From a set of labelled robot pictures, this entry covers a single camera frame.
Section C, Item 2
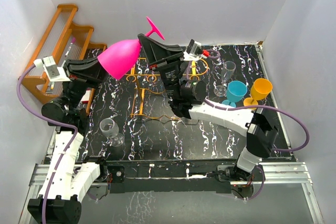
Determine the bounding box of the red white small box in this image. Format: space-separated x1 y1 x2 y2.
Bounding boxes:
80 90 91 103

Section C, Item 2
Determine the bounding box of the pink capped marker pen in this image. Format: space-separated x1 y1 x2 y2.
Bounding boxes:
63 37 76 63

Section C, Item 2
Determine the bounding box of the clear champagne flute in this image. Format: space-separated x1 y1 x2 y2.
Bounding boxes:
214 61 236 97

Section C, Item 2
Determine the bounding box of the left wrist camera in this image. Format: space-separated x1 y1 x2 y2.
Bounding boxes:
34 56 70 82

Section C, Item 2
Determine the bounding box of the pink plastic wine glass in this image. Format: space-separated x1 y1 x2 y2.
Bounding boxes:
97 16 166 80

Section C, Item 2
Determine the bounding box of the aluminium base frame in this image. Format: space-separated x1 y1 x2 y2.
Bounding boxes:
20 158 323 223

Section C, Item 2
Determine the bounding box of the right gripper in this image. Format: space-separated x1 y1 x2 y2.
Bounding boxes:
139 35 185 100

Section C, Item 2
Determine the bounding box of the clear short wine glass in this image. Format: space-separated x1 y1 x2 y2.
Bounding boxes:
99 118 124 147

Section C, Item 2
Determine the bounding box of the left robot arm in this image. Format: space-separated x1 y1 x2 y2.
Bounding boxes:
27 56 109 223

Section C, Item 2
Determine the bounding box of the orange wooden stepped shelf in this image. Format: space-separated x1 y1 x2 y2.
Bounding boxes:
22 4 107 104

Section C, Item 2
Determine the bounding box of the orange plastic wine glass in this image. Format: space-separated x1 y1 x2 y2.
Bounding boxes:
243 78 273 106

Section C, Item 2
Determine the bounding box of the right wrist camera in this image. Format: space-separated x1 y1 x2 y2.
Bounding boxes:
183 39 210 61

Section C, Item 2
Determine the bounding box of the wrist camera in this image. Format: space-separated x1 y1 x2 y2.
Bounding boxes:
183 39 210 61
34 56 70 82

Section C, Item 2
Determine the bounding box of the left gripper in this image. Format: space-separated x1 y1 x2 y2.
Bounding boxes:
61 53 113 112

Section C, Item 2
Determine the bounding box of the gold metal wine glass rack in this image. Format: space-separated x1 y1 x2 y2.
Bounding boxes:
125 55 210 121

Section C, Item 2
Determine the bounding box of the teal plastic wine glass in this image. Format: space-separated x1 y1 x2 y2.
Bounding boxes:
222 80 247 108

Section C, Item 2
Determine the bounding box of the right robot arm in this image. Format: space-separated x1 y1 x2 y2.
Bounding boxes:
138 34 278 181

